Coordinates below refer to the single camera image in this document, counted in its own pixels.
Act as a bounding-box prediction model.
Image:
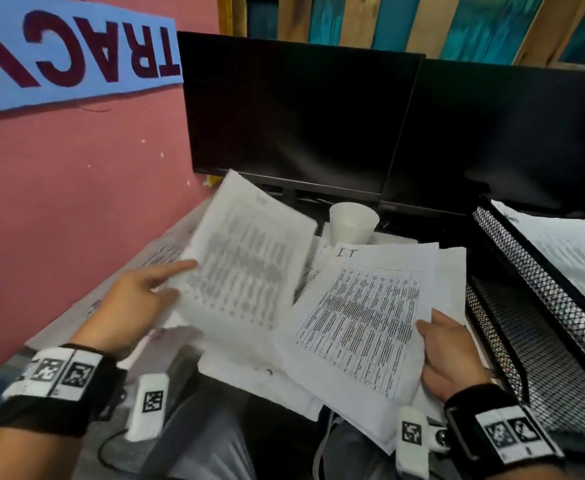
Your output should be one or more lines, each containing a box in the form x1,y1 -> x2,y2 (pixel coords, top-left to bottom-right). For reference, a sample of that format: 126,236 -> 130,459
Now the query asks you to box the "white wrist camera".
395,405 -> 451,480
124,373 -> 171,443

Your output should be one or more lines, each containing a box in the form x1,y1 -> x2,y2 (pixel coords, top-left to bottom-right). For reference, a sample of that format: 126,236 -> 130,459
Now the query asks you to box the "person's right hand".
415,308 -> 492,404

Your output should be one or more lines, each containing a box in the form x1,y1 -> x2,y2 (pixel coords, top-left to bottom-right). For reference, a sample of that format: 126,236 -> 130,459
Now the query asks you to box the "blue sign with maroon letters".
0,0 -> 184,115

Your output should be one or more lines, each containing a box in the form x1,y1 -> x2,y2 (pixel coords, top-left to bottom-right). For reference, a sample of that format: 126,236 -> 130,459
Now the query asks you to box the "white drawstring cord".
312,414 -> 339,480

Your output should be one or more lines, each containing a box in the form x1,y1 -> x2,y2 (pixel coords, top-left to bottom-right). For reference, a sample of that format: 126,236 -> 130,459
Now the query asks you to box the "white paper cup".
329,202 -> 381,247

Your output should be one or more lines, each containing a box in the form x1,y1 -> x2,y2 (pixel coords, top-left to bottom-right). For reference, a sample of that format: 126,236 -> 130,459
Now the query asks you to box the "black camera cable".
96,428 -> 133,471

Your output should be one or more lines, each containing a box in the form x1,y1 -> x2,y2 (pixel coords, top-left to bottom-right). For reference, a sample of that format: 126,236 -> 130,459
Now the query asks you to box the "black computer monitor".
380,58 -> 585,221
177,31 -> 426,205

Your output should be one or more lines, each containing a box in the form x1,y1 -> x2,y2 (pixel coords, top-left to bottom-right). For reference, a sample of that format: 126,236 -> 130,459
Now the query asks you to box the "black mesh paper tray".
465,194 -> 585,455

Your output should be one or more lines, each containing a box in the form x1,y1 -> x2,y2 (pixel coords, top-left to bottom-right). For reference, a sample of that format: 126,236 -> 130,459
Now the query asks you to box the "white desk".
22,184 -> 423,355

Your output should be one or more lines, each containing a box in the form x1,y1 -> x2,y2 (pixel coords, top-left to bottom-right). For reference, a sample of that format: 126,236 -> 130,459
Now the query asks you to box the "pile of printed papers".
24,194 -> 333,423

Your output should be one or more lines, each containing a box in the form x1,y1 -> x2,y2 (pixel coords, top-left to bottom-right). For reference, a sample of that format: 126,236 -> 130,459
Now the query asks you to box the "person's left forearm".
0,427 -> 83,480

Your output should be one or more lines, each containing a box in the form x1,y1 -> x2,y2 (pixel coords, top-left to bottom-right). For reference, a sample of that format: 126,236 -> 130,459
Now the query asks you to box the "white panel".
272,242 -> 469,455

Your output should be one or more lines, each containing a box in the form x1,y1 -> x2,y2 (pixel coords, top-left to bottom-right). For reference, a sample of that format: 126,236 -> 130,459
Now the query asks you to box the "person's left hand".
68,258 -> 200,359

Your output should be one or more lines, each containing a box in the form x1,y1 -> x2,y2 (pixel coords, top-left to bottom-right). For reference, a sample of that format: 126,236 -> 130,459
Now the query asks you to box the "black wrist strap with markers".
444,383 -> 566,465
0,343 -> 128,439

